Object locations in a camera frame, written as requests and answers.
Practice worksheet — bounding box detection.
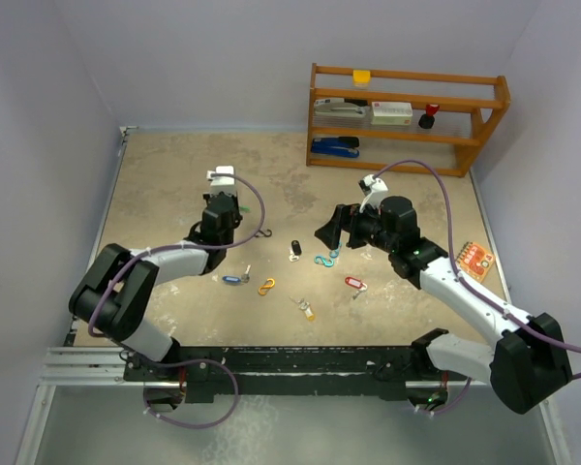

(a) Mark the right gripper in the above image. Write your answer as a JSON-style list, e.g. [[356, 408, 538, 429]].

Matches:
[[316, 199, 397, 253]]

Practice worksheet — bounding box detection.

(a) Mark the yellow tag key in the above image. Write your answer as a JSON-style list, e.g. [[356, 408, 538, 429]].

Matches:
[[290, 297, 316, 322]]

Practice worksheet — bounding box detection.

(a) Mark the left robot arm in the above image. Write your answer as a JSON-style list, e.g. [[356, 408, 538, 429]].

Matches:
[[68, 194, 242, 380]]

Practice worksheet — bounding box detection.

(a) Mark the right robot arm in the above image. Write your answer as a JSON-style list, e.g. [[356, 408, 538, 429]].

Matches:
[[315, 197, 573, 414]]

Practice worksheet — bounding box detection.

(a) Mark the blue carabiner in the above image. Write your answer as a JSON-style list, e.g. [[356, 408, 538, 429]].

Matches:
[[328, 243, 342, 259], [314, 255, 335, 267]]

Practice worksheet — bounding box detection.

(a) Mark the black tag key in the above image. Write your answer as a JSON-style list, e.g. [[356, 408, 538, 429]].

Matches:
[[289, 240, 302, 263]]

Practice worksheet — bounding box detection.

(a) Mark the red tag key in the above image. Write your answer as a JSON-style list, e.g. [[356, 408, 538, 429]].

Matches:
[[345, 276, 368, 299]]

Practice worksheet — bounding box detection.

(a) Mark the blue tag key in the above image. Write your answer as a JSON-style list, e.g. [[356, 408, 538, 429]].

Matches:
[[222, 264, 251, 285]]

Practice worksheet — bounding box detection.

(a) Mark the orange carabiner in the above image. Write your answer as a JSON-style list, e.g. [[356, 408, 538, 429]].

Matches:
[[258, 278, 276, 296]]

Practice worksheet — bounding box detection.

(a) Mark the blue stapler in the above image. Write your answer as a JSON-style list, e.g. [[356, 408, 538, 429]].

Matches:
[[310, 137, 360, 159]]

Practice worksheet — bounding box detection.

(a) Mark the wooden shelf rack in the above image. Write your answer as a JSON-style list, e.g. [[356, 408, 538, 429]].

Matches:
[[306, 64, 511, 177]]

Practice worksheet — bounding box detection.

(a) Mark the grey stapler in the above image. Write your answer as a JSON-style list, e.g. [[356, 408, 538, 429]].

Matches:
[[313, 97, 368, 118]]

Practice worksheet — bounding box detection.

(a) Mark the white cardboard box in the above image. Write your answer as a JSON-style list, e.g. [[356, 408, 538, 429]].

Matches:
[[371, 101, 413, 126]]

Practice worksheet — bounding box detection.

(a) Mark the orange spiral notebook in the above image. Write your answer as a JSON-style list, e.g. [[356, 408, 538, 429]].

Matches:
[[456, 241, 495, 283]]

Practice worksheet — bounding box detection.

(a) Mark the yellow block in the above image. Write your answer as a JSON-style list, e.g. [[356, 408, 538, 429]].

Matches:
[[352, 70, 372, 88]]

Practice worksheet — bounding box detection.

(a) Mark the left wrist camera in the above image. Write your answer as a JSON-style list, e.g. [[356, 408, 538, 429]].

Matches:
[[206, 166, 237, 196]]

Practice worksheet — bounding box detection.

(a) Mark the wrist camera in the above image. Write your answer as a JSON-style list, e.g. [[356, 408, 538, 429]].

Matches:
[[206, 166, 237, 196], [359, 174, 388, 213]]

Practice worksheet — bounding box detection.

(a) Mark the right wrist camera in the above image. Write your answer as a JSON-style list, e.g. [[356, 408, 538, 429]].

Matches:
[[359, 174, 388, 213]]

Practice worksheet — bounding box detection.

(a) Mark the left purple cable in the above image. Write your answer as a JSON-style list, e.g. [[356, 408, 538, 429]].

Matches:
[[86, 173, 267, 430]]

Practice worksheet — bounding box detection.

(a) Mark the purple cable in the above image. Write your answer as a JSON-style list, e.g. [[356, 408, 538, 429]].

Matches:
[[367, 159, 581, 418], [86, 173, 267, 430]]

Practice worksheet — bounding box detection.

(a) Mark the black base frame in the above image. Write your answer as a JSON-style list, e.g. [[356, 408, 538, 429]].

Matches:
[[124, 346, 464, 404]]

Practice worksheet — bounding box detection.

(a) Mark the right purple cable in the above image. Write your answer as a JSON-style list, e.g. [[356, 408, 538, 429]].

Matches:
[[367, 159, 581, 418]]

